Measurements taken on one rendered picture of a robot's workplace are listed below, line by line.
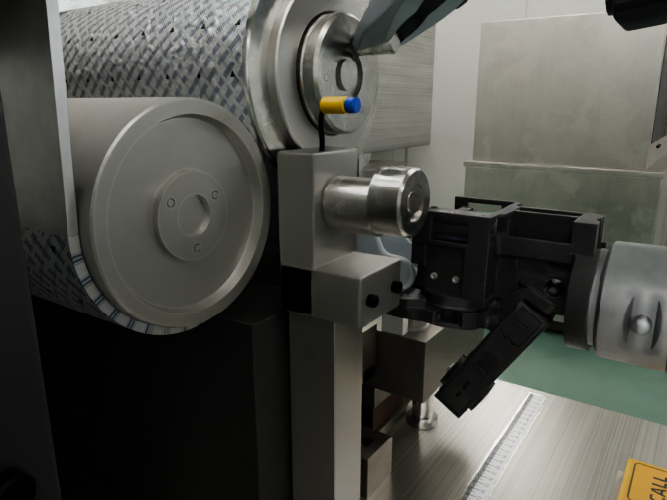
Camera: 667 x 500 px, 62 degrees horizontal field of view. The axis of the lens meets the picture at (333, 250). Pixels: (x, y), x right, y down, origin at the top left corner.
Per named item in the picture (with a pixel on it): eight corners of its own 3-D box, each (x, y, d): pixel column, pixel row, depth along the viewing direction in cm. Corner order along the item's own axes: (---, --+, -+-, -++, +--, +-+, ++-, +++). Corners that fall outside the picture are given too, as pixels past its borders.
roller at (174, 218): (106, 363, 26) (75, 95, 22) (-108, 272, 39) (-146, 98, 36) (274, 293, 35) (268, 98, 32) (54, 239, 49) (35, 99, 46)
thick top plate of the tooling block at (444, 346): (422, 404, 50) (425, 341, 48) (140, 312, 71) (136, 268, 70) (483, 342, 62) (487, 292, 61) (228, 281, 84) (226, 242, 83)
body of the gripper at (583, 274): (449, 194, 44) (616, 210, 37) (443, 297, 46) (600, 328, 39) (405, 209, 38) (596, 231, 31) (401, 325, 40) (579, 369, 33)
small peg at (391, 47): (388, 47, 33) (393, 25, 34) (349, 50, 35) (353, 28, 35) (398, 58, 35) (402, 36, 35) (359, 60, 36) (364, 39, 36)
